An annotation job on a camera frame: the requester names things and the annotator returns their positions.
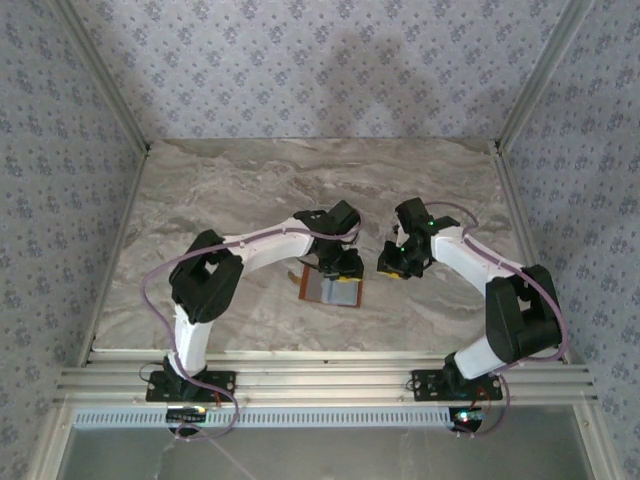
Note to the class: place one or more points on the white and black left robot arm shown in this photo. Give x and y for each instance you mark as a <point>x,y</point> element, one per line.
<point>270,245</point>

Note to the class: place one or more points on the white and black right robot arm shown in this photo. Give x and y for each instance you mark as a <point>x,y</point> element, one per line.
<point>465,255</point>

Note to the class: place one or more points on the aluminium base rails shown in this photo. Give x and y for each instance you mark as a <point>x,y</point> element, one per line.
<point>325,375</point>

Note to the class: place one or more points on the small circuit board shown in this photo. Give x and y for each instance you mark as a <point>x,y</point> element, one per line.
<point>187,415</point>
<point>467,416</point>

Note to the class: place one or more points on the grey metal panel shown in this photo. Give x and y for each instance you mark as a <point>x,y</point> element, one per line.
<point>350,455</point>

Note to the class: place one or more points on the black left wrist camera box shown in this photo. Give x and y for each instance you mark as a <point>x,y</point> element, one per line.
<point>349,262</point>

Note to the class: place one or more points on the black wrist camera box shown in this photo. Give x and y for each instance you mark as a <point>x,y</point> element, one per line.
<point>389,257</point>
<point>349,262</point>

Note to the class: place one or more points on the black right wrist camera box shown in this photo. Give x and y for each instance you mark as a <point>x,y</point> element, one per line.
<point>389,257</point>

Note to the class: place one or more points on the aluminium side rail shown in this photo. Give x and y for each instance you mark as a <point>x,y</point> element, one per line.
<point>127,210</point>
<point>522,210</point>

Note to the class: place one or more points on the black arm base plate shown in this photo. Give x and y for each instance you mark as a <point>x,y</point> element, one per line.
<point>425,385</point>
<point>220,382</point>

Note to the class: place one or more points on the aluminium corner post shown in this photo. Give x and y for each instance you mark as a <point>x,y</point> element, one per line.
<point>541,75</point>
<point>105,75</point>

